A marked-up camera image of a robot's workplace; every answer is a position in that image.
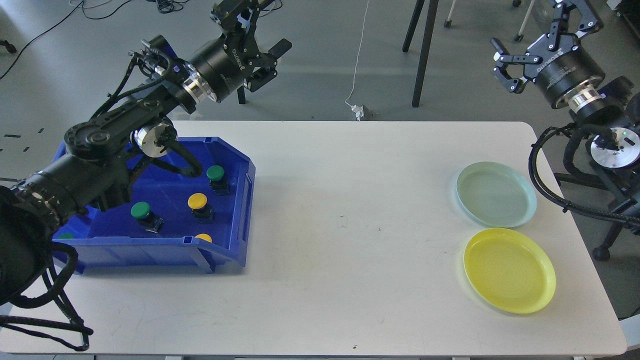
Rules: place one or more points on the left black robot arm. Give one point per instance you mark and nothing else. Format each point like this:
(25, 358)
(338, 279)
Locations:
(107, 154)

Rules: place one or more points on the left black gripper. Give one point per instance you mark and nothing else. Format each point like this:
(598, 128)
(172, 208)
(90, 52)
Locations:
(232, 63)

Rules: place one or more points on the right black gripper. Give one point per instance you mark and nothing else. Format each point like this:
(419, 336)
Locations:
(565, 67)

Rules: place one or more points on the yellow push button front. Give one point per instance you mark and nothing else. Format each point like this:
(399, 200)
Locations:
(204, 237)

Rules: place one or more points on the green push button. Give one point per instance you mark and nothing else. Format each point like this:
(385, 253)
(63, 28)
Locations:
(218, 180)
(146, 218)

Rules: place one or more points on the yellow plate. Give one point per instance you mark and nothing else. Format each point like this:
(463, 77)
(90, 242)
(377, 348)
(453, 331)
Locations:
(509, 271)

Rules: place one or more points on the black office chair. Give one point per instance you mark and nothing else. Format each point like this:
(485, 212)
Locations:
(623, 210)

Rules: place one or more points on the black stand legs right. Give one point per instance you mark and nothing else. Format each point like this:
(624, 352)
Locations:
(428, 33)

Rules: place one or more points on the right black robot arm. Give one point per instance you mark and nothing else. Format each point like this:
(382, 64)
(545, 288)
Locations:
(603, 147)

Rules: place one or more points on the light green plate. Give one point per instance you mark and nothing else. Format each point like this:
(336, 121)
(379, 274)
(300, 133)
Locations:
(495, 195)

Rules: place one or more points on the yellow push button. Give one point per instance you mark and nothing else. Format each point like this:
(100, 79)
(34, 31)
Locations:
(204, 237)
(200, 208)

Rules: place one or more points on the blue plastic bin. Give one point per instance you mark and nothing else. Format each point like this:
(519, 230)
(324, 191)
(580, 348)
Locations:
(114, 239)

